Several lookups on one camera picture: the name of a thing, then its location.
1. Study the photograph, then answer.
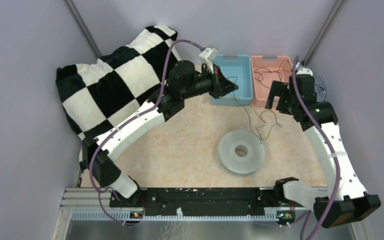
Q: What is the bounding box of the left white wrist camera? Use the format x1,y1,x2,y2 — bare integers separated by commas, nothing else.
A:
199,46,219,73

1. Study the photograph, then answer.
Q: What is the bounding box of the thin black cable in bin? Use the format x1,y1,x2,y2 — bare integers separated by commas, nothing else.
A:
253,59,293,91

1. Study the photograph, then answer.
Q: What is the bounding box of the blue plastic bin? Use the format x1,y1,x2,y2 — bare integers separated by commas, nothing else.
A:
210,53,254,106

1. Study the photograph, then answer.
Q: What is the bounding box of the blue white striped cloth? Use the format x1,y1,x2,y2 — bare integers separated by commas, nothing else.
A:
313,75,327,103

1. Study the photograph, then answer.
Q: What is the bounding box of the translucent white cable spool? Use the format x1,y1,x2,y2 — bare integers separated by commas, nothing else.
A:
217,130,266,176

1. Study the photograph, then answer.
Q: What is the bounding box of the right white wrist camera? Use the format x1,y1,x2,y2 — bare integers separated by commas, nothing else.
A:
295,66,314,77

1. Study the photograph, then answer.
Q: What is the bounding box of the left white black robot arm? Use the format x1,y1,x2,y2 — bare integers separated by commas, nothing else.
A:
79,60,239,207

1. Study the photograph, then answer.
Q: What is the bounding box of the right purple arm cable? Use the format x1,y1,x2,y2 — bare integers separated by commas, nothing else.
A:
291,55,342,240

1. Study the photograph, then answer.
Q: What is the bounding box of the right corner metal post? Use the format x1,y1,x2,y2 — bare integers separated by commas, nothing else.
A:
301,0,347,66

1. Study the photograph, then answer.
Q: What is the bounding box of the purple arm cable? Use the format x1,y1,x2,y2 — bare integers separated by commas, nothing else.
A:
291,55,342,240
88,39,207,227

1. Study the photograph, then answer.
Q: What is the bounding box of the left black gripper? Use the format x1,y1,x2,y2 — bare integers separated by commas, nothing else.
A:
182,64,239,100

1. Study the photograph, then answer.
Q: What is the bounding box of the thin black cable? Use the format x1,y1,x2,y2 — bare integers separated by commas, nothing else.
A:
253,59,293,91
226,76,283,144

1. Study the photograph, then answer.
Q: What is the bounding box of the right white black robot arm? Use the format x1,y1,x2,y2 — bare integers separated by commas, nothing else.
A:
265,68,381,229

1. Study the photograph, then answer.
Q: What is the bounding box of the black white checkered pillow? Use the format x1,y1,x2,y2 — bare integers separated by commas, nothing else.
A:
55,25,181,139

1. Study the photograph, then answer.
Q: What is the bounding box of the corner metal post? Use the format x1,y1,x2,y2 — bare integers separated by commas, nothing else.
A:
63,0,102,58
301,0,347,66

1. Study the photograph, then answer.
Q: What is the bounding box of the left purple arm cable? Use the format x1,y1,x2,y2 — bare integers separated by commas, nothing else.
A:
88,39,207,227

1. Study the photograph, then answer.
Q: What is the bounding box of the left corner metal post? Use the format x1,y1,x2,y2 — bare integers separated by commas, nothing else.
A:
63,0,102,58

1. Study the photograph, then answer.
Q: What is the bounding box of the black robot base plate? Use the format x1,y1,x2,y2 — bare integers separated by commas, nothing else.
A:
109,187,291,217

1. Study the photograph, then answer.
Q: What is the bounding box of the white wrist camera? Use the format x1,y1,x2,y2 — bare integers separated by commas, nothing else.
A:
199,46,219,73
295,66,314,77

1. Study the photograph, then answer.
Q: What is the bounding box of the pink plastic bin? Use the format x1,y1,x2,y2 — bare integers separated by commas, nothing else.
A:
250,55,292,108

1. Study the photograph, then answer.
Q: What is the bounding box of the aluminium frame rail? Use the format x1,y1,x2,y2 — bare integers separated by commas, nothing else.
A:
52,187,303,240

